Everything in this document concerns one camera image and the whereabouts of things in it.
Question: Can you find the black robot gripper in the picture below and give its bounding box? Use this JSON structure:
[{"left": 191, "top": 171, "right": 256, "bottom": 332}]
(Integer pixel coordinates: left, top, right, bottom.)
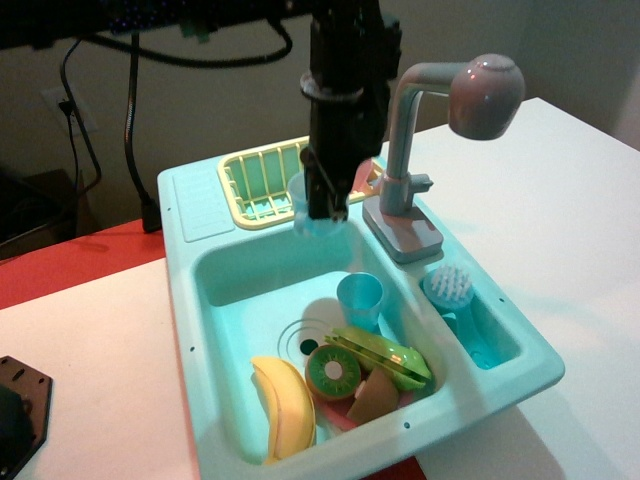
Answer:
[{"left": 300, "top": 72, "right": 390, "bottom": 222}]

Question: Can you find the light blue plastic cup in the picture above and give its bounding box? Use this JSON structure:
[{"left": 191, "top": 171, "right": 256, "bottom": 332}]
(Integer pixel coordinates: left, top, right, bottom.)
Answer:
[{"left": 287, "top": 172, "right": 346, "bottom": 238}]

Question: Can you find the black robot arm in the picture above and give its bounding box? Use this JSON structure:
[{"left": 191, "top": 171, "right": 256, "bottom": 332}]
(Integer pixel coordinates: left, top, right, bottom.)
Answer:
[{"left": 1, "top": 1, "right": 402, "bottom": 222}]

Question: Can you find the yellow drying rack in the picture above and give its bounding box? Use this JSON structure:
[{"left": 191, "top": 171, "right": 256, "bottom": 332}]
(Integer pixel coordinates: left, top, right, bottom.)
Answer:
[{"left": 216, "top": 135, "right": 385, "bottom": 231}]

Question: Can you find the blue cup in sink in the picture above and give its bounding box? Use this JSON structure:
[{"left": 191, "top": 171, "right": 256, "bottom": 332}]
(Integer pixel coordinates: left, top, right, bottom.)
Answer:
[{"left": 336, "top": 272, "right": 384, "bottom": 332}]

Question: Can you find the teal toy sink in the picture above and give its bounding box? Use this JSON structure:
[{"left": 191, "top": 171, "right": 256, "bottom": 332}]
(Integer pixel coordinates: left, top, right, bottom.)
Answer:
[{"left": 158, "top": 157, "right": 565, "bottom": 479}]

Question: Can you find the pink plate in sink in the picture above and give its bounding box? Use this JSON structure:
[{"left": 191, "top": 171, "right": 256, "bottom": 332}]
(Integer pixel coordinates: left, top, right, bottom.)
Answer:
[{"left": 314, "top": 387, "right": 416, "bottom": 432}]

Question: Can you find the pink plastic plate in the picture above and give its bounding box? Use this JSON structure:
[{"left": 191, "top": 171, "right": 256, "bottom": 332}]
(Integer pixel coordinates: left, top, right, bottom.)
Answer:
[{"left": 351, "top": 158, "right": 373, "bottom": 193}]

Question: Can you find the blue dish brush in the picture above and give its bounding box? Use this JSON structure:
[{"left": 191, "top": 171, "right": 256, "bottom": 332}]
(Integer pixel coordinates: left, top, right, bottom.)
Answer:
[{"left": 421, "top": 265, "right": 499, "bottom": 370}]

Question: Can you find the black gooseneck clamp stand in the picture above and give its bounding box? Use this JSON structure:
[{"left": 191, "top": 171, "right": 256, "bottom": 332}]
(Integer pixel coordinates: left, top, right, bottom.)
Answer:
[{"left": 123, "top": 33, "right": 162, "bottom": 234}]

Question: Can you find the toy kiwi half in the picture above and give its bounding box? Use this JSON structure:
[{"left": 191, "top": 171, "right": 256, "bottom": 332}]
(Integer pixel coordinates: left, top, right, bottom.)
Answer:
[{"left": 305, "top": 345, "right": 361, "bottom": 401}]

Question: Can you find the grey toy faucet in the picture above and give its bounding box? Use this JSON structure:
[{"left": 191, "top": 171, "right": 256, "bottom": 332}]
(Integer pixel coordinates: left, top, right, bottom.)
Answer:
[{"left": 363, "top": 54, "right": 525, "bottom": 264}]

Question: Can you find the green toy pea pod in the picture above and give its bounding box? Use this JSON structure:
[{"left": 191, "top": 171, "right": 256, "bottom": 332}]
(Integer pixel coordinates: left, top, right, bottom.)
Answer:
[{"left": 325, "top": 326, "right": 436, "bottom": 391}]

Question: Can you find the brown toy kiwi piece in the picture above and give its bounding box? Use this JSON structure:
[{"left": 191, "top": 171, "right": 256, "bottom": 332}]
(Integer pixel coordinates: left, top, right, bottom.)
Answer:
[{"left": 346, "top": 367, "right": 400, "bottom": 425}]

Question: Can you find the yellow toy banana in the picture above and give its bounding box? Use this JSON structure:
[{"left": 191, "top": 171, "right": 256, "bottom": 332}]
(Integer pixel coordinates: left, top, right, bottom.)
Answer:
[{"left": 251, "top": 356, "right": 316, "bottom": 465}]

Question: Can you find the black mounting plate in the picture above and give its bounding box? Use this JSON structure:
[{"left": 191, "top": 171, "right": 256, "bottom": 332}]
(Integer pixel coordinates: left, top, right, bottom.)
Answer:
[{"left": 1, "top": 356, "right": 53, "bottom": 479}]

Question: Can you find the black power cable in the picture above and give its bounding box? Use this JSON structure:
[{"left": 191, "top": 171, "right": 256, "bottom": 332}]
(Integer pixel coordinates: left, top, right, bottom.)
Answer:
[{"left": 58, "top": 37, "right": 104, "bottom": 201}]

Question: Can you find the white wall outlet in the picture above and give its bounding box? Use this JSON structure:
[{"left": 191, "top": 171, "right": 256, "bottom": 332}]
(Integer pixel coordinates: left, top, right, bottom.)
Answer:
[{"left": 41, "top": 83, "right": 99, "bottom": 134}]

